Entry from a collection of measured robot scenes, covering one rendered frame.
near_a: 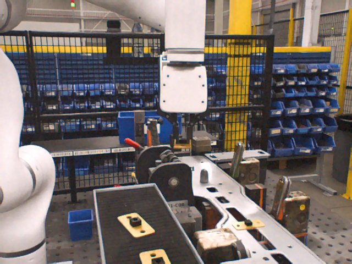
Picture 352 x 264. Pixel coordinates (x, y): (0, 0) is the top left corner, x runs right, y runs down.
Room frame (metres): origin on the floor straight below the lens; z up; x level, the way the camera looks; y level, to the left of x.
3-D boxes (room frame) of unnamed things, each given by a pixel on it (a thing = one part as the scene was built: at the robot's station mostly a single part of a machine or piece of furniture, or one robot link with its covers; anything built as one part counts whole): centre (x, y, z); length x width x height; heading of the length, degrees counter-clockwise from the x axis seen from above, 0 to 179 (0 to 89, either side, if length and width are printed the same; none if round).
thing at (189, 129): (0.77, -0.04, 1.29); 0.03 x 0.03 x 0.07; 88
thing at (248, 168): (1.32, -0.28, 0.87); 0.12 x 0.09 x 0.35; 106
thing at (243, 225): (0.87, -0.20, 1.01); 0.08 x 0.04 x 0.01; 107
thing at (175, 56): (0.77, -0.02, 1.45); 0.09 x 0.08 x 0.03; 88
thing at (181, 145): (0.77, -0.02, 1.26); 0.08 x 0.04 x 0.01; 178
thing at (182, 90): (0.77, -0.02, 1.39); 0.10 x 0.07 x 0.11; 88
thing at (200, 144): (1.62, -0.12, 0.88); 0.08 x 0.08 x 0.36; 16
